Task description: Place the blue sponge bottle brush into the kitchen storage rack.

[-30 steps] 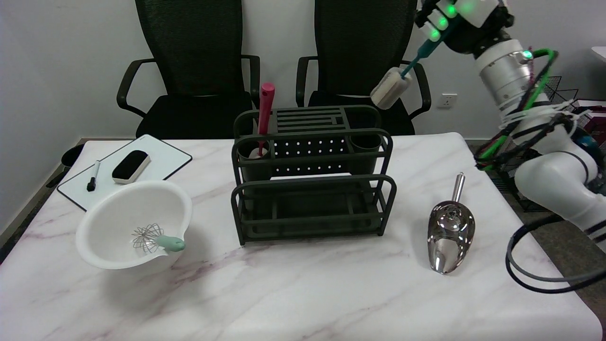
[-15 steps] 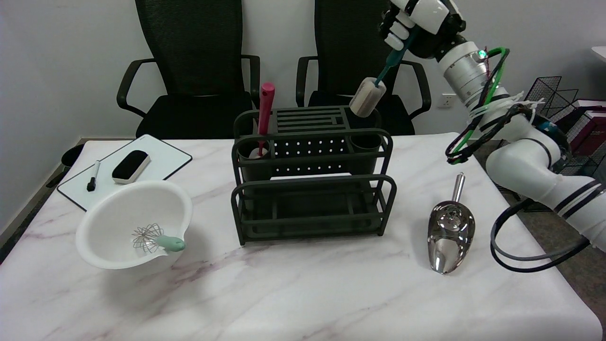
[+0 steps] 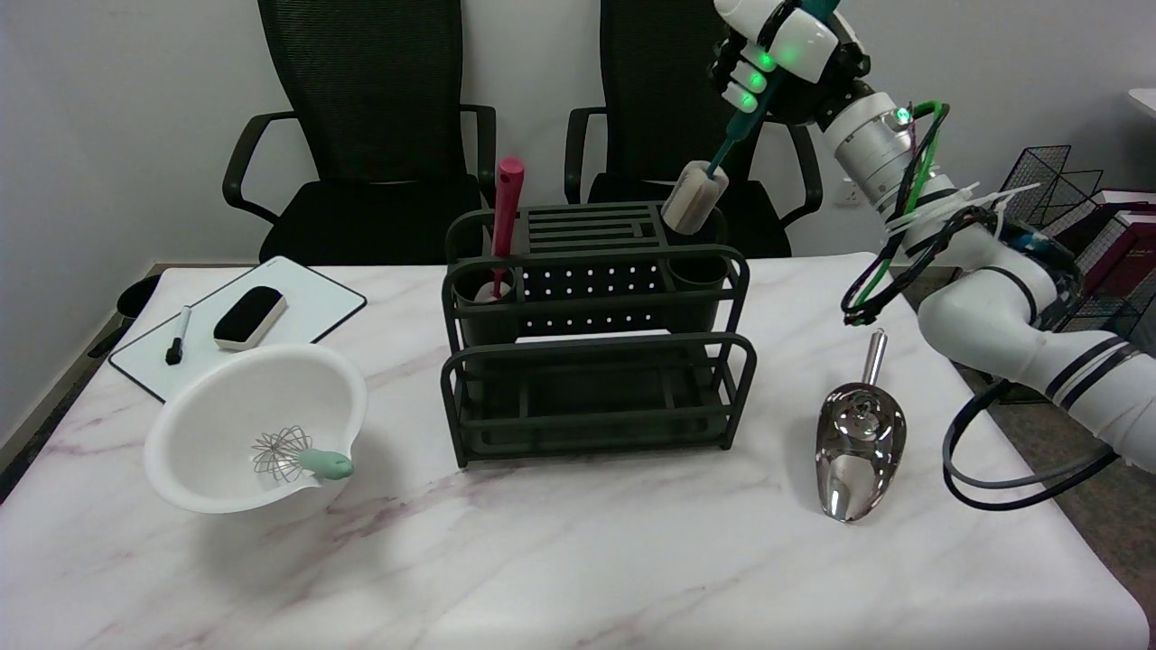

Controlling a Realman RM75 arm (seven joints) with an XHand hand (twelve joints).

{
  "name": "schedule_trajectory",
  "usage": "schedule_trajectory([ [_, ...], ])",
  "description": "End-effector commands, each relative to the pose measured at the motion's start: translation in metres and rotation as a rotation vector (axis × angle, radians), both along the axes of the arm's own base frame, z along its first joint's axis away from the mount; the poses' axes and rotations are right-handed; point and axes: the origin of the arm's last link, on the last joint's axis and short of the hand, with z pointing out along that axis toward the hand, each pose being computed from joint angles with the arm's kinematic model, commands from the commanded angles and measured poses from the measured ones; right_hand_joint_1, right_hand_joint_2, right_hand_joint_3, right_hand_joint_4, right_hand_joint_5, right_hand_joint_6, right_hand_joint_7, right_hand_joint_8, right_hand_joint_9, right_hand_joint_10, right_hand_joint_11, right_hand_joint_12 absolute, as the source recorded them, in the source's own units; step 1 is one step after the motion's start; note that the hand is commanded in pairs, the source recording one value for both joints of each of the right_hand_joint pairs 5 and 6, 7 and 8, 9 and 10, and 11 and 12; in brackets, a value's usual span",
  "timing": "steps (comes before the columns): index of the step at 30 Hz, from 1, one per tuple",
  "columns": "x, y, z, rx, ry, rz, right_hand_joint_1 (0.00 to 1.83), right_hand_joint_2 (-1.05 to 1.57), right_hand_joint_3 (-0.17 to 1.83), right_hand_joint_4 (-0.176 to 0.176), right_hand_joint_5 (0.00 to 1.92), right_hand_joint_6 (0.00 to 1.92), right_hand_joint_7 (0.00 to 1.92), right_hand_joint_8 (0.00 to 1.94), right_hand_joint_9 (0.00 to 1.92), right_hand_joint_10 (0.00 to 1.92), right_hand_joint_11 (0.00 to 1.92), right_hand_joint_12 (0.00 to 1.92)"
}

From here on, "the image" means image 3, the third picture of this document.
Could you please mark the dark green kitchen storage rack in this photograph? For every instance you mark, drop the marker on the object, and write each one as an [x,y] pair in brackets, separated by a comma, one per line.
[587,280]

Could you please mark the blue sponge bottle brush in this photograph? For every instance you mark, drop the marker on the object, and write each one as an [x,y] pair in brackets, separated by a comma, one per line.
[691,199]

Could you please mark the black mesh office chair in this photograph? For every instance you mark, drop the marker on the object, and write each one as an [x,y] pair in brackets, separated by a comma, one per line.
[668,90]
[379,208]

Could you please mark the black white board eraser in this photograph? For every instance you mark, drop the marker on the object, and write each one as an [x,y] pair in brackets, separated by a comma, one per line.
[248,316]

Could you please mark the dark maroon book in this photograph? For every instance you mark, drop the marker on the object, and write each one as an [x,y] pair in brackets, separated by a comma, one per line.
[1129,244]

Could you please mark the dark green utensil cup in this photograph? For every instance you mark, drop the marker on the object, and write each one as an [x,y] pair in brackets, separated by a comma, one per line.
[695,307]
[470,320]

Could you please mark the white wall socket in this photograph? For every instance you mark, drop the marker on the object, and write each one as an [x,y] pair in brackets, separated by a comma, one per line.
[844,194]

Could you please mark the black whiteboard marker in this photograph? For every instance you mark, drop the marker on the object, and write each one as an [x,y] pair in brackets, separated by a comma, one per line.
[177,338]

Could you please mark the small white whiteboard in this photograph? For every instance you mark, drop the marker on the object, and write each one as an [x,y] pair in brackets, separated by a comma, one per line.
[307,307]

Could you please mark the white plastic mixing bowl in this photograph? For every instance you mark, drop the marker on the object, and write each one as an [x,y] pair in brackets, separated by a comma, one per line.
[226,406]

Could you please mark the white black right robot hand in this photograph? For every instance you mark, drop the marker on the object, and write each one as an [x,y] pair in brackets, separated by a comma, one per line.
[795,54]

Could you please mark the shiny metal scoop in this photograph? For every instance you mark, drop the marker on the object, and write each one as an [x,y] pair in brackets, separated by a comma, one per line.
[858,451]

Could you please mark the white side table corner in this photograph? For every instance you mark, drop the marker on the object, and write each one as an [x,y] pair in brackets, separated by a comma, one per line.
[1145,99]

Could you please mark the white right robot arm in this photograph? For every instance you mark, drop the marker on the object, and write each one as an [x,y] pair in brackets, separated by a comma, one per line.
[984,316]

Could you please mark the red sponge bottle brush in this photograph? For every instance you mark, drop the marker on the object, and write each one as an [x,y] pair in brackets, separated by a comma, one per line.
[506,217]

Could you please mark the black round floor object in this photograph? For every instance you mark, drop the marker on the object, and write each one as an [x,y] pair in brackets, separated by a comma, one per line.
[137,298]

